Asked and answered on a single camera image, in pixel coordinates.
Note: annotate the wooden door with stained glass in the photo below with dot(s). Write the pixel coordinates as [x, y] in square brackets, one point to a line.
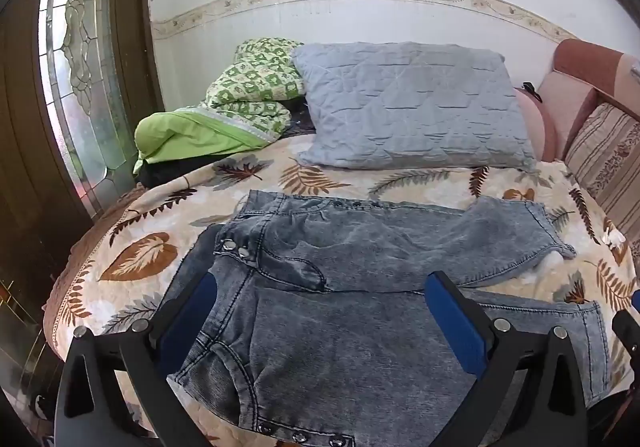
[65, 77]

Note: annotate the green patterned quilt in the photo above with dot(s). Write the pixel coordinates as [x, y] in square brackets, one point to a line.
[235, 112]

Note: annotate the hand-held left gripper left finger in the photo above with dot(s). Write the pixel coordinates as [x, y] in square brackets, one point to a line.
[196, 312]

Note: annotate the striped cushion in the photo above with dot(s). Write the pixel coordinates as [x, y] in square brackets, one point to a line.
[607, 157]

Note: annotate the grey quilted pillow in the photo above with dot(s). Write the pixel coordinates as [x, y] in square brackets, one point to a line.
[410, 102]

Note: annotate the grey-blue denim pants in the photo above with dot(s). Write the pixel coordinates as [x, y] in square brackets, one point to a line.
[360, 307]

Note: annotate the pink padded headboard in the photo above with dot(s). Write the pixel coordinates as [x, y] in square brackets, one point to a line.
[570, 87]

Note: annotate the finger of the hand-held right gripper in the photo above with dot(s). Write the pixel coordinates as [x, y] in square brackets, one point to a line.
[627, 334]

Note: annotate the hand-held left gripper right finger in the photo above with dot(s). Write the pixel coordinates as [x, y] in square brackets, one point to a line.
[457, 322]

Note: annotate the leaf-print blanket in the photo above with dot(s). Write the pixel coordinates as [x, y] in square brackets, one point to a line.
[150, 252]

